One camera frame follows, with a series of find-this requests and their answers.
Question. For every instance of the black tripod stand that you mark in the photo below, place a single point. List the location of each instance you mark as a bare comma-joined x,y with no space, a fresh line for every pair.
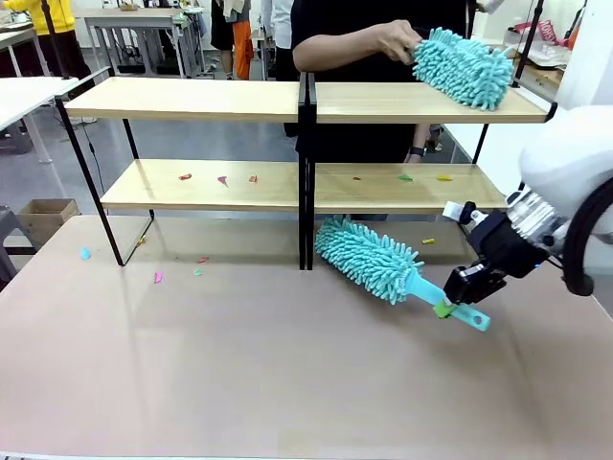
527,48
53,43

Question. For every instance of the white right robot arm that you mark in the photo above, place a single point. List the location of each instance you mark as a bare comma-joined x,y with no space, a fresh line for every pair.
570,158

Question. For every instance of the person's right forearm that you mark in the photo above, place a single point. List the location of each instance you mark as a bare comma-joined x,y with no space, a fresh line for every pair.
335,48

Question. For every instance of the white table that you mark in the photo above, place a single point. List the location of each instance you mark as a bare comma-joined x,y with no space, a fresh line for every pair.
24,96
467,144

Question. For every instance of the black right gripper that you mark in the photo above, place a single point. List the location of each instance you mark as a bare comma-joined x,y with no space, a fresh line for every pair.
503,244

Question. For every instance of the person's left forearm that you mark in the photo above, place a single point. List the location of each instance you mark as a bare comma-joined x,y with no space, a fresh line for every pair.
419,136

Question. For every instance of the person's right hand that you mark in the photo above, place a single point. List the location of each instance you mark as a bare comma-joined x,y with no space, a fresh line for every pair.
400,40

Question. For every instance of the person in orange trousers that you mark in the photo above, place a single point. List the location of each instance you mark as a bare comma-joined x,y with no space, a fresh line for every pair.
237,33

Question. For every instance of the pink bag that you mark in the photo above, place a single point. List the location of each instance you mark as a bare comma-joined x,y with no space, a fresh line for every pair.
547,29

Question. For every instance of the person in black clothes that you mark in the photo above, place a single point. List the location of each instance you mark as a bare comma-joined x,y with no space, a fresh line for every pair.
345,19

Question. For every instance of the black wristwatch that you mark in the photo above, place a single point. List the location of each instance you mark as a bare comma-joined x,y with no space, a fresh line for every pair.
417,152

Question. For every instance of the wooden workbench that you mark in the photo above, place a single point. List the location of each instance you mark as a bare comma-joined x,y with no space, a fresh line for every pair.
536,72

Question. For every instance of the teal paper scrap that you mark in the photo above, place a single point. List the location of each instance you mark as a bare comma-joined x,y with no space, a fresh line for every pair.
85,253

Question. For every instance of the magenta paper scrap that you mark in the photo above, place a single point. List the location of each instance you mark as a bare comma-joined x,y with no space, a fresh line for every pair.
223,180

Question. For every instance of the person in yellow jacket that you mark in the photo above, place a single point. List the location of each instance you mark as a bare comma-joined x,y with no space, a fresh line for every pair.
48,19

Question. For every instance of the pink red paper scrap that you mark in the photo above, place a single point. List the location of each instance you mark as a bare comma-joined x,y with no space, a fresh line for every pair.
158,277

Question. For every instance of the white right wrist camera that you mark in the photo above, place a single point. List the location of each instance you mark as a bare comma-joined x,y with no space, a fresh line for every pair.
455,211

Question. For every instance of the teal microfiber duster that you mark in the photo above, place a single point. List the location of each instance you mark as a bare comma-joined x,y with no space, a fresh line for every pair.
460,67
369,259

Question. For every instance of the grey metal table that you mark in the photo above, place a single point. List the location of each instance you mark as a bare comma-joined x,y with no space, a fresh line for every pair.
139,21

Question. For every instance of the wooden shelf unit black frame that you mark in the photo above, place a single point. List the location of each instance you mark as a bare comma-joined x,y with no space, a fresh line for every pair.
191,98
383,108

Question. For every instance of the cardboard box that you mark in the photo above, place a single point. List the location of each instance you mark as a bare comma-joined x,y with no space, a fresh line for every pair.
48,218

